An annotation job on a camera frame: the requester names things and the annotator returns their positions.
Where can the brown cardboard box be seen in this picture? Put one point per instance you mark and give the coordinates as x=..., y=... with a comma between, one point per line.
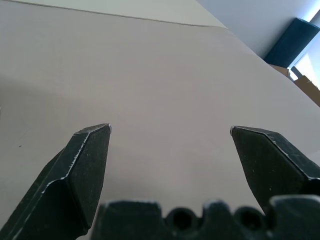
x=303, y=86

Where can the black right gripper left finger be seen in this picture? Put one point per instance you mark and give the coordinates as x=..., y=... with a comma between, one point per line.
x=72, y=175

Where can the dark teal curtain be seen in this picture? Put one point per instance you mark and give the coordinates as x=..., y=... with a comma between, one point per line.
x=290, y=42

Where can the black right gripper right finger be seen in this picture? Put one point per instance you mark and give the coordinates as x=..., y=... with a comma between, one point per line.
x=272, y=165

